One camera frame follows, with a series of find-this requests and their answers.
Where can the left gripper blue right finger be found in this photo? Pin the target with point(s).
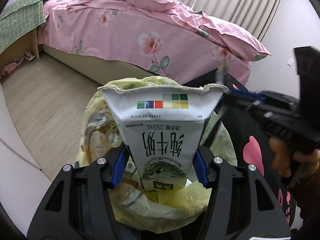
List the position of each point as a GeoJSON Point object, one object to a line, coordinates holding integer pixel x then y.
{"type": "Point", "coordinates": [201, 163]}

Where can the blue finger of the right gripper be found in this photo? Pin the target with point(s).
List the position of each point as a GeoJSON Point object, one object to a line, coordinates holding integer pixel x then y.
{"type": "Point", "coordinates": [234, 95]}

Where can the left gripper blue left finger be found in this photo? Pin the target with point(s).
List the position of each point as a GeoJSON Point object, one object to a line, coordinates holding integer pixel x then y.
{"type": "Point", "coordinates": [120, 165]}

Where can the white green milk carton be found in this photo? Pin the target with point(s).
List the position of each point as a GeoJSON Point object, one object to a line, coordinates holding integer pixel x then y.
{"type": "Point", "coordinates": [162, 126]}

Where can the person's right hand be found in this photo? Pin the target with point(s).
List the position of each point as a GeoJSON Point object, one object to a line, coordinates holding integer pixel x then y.
{"type": "Point", "coordinates": [298, 169]}

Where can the bin with yellow bag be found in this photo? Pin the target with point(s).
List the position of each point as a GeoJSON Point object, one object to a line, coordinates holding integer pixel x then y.
{"type": "Point", "coordinates": [156, 211]}

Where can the bed with pink sheet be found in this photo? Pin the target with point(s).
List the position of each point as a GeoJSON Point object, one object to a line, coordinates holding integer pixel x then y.
{"type": "Point", "coordinates": [107, 44]}

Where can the pink floral duvet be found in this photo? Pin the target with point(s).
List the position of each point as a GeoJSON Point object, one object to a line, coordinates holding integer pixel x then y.
{"type": "Point", "coordinates": [239, 41]}

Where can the pink slippers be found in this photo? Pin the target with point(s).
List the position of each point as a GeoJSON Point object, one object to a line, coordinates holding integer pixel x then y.
{"type": "Point", "coordinates": [29, 56]}

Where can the wooden bedside table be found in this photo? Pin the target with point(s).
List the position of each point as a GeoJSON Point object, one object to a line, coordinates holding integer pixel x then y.
{"type": "Point", "coordinates": [16, 50]}

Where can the green checked cloth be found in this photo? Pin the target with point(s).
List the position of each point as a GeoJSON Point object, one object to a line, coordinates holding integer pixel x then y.
{"type": "Point", "coordinates": [19, 18]}

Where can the wall switch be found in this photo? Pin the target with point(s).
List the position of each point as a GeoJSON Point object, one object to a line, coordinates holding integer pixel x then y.
{"type": "Point", "coordinates": [290, 62]}

